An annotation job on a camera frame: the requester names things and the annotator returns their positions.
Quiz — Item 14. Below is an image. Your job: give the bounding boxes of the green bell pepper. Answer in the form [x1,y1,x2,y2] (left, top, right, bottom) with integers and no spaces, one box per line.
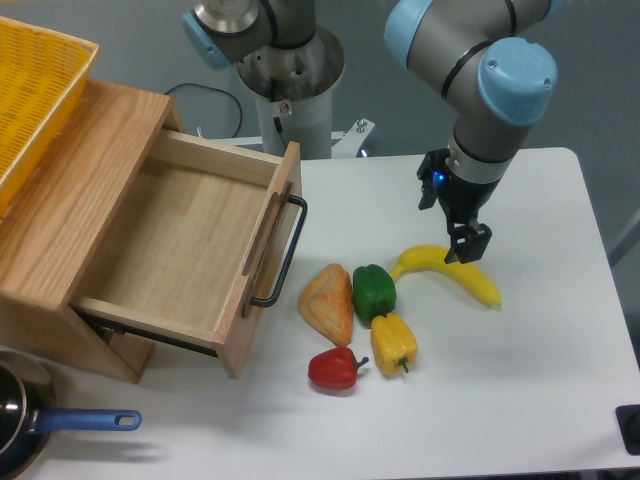
[352,264,397,324]

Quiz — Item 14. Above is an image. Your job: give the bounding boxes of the black cable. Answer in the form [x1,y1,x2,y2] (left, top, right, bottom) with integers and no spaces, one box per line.
[163,82,245,140]

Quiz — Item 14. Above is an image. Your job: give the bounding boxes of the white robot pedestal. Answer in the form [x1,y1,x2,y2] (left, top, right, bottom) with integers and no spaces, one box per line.
[236,26,375,160]

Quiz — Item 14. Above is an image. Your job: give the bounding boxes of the orange bread croissant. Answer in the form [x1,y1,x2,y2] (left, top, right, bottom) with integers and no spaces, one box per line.
[297,263,353,347]

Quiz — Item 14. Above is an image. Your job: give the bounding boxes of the black drawer handle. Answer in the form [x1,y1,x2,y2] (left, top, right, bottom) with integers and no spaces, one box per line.
[249,194,308,308]

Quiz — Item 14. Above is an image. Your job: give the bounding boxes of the yellow plastic basket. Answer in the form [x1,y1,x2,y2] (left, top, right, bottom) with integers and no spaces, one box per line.
[1,17,99,212]

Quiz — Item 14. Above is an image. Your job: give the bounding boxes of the yellow banana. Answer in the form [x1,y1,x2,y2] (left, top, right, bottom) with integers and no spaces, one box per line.
[389,244,502,308]

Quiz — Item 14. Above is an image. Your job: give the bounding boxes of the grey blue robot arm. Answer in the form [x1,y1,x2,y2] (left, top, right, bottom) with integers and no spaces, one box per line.
[182,1,558,263]

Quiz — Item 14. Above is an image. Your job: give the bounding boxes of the yellow bell pepper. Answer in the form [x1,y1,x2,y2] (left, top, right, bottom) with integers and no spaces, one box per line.
[371,313,418,377]

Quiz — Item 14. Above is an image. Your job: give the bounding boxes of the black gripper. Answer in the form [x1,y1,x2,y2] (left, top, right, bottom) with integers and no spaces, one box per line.
[432,149,502,264]

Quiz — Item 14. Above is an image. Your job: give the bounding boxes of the wooden cabinet box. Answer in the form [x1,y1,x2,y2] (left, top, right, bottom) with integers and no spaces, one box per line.
[1,79,183,383]

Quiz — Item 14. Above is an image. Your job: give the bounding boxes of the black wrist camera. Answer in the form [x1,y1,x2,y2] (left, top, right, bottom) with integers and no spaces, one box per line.
[417,148,450,210]

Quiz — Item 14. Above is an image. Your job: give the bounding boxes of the red bell pepper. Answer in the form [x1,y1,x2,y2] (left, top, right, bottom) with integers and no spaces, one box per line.
[307,347,369,391]

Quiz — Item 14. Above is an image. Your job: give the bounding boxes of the open wooden drawer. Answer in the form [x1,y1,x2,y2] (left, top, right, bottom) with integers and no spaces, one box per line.
[71,130,301,378]

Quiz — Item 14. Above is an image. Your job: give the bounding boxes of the blue handled frying pan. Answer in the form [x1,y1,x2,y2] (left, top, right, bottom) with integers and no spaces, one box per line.
[1,352,142,479]

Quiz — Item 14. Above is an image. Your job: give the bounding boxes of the black corner device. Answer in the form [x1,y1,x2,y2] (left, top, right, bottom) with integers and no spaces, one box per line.
[615,404,640,456]

